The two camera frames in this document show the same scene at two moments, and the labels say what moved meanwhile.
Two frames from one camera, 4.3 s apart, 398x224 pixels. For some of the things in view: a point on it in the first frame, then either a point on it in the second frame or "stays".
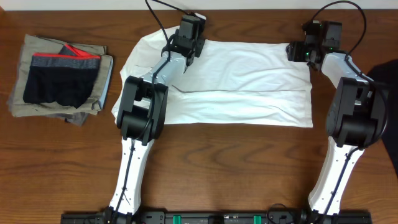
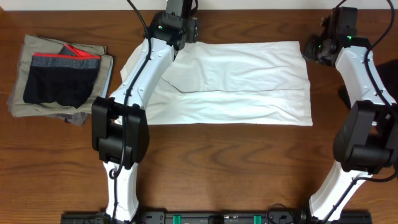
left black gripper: (200, 43) -> (193, 30)
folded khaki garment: (33, 45) stays
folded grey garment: (74, 117) stays
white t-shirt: (230, 83) stays
